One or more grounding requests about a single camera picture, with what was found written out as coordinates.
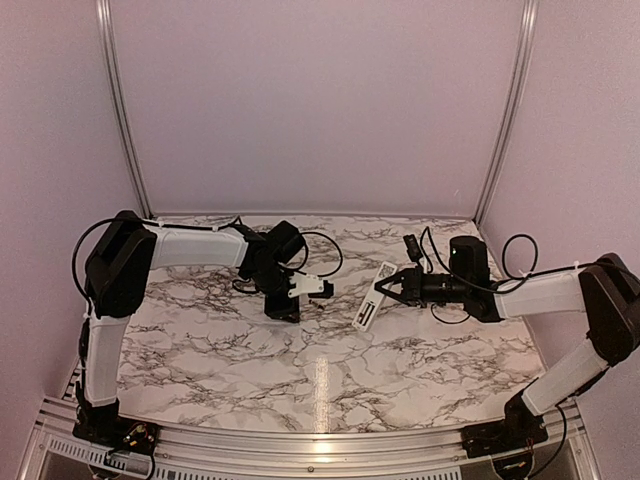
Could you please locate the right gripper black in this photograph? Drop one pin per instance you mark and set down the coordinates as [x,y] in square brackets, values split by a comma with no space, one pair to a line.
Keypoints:
[412,292]

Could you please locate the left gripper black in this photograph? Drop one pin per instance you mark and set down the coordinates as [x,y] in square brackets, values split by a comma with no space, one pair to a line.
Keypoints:
[278,309]

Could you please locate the white remote control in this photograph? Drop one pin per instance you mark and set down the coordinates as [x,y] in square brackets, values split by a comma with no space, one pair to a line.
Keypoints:
[373,300]

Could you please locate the black copper battery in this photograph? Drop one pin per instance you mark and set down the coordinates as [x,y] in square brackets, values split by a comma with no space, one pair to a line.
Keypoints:
[316,304]

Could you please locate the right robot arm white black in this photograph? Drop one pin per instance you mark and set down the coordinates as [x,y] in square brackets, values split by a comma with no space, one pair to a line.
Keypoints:
[604,290]

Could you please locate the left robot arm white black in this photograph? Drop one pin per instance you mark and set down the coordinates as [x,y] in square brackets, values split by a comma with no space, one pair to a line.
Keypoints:
[116,277]

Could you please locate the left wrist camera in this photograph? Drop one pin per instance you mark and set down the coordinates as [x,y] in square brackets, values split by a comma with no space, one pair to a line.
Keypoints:
[310,285]

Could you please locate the right aluminium frame post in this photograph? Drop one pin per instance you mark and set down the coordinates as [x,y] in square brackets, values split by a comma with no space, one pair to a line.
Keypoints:
[517,85]

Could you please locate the aluminium frame post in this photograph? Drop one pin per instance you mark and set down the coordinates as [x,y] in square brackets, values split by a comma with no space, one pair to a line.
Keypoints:
[517,85]
[109,49]

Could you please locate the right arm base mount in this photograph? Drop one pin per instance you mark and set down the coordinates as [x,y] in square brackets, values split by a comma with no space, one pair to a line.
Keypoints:
[515,431]

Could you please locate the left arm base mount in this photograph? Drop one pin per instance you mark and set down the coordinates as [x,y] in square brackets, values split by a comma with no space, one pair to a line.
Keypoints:
[119,434]

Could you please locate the front aluminium rail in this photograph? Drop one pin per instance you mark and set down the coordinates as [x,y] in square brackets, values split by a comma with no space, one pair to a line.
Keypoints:
[189,452]

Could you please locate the left aluminium frame post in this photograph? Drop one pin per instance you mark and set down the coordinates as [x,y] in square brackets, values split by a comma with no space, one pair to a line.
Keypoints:
[109,49]

